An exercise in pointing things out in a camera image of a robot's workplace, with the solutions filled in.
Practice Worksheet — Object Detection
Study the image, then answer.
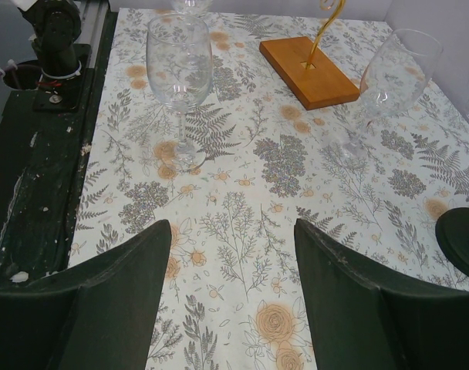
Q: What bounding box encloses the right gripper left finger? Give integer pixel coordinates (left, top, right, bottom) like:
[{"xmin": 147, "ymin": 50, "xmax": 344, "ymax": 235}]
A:
[{"xmin": 0, "ymin": 220, "xmax": 171, "ymax": 369}]

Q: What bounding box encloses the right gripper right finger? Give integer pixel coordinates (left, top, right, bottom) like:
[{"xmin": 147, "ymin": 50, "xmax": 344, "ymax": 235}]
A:
[{"xmin": 294, "ymin": 219, "xmax": 469, "ymax": 369}]

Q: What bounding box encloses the clear wine glass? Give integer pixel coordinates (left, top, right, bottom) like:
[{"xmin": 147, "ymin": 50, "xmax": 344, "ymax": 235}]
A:
[
  {"xmin": 170, "ymin": 0, "xmax": 213, "ymax": 18},
  {"xmin": 329, "ymin": 29, "xmax": 443, "ymax": 158},
  {"xmin": 146, "ymin": 13, "xmax": 213, "ymax": 173}
]

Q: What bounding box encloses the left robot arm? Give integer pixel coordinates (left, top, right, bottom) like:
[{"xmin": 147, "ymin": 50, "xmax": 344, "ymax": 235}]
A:
[{"xmin": 12, "ymin": 0, "xmax": 82, "ymax": 80}]

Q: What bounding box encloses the floral tablecloth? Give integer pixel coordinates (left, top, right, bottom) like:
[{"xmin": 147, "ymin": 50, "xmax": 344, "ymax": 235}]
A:
[{"xmin": 69, "ymin": 8, "xmax": 469, "ymax": 369}]

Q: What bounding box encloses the gold wire wine glass rack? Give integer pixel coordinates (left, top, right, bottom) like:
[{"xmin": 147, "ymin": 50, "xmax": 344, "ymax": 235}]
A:
[{"xmin": 259, "ymin": 0, "xmax": 359, "ymax": 110}]

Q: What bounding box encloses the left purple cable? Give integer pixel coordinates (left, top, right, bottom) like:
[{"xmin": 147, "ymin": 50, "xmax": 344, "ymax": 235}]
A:
[{"xmin": 0, "ymin": 63, "xmax": 19, "ymax": 88}]

